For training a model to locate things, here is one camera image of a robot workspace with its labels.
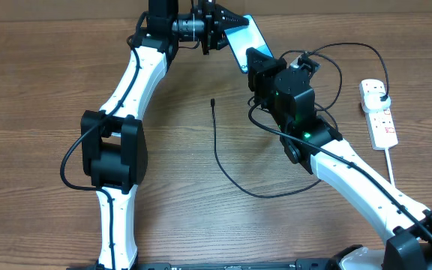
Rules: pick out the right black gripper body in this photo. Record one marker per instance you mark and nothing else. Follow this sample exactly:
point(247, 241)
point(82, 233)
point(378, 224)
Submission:
point(263, 83)

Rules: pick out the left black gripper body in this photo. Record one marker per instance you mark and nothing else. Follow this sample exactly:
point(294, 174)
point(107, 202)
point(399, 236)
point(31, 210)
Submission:
point(210, 34)

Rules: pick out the blue Galaxy smartphone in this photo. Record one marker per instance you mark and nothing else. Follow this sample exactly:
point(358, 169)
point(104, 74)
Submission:
point(244, 37)

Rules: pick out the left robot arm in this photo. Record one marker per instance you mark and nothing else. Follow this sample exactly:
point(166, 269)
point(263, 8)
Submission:
point(114, 151)

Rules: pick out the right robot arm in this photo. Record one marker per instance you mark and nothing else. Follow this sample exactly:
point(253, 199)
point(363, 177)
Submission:
point(403, 224)

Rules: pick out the white charger plug adapter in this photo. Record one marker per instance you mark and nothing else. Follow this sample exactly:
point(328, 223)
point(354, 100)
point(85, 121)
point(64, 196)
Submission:
point(375, 102)

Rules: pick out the white power strip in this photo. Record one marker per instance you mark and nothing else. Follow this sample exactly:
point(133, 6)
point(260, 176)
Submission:
point(380, 124)

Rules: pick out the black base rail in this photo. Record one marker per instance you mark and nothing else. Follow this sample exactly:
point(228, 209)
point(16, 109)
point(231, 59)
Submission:
point(299, 264)

